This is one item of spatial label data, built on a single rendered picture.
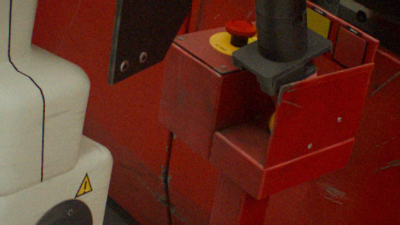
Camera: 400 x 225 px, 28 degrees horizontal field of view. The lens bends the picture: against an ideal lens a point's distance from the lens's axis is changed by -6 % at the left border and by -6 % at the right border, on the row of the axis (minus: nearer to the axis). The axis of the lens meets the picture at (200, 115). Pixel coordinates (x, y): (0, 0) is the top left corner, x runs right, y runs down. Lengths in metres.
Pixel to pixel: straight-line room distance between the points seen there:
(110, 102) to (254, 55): 0.81
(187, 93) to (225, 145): 0.08
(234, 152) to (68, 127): 0.33
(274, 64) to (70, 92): 0.31
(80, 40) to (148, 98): 0.25
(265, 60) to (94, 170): 0.27
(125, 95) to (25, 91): 1.02
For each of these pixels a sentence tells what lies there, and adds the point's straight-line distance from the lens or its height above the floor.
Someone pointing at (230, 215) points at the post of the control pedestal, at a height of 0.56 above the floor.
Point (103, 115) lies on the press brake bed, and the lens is 1.72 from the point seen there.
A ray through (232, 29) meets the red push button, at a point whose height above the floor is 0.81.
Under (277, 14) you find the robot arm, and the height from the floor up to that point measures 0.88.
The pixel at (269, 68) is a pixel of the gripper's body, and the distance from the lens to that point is 0.90.
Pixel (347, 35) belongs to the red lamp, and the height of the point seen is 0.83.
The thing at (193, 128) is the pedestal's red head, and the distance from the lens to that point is 1.01.
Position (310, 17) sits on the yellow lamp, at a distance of 1.04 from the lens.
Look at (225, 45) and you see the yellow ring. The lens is 1.02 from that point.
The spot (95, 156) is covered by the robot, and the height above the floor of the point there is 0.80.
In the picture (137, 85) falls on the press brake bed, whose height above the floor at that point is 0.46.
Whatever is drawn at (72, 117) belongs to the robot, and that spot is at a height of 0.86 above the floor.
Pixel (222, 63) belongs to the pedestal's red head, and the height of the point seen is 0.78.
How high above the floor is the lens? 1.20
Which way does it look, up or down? 29 degrees down
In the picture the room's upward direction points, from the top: 9 degrees clockwise
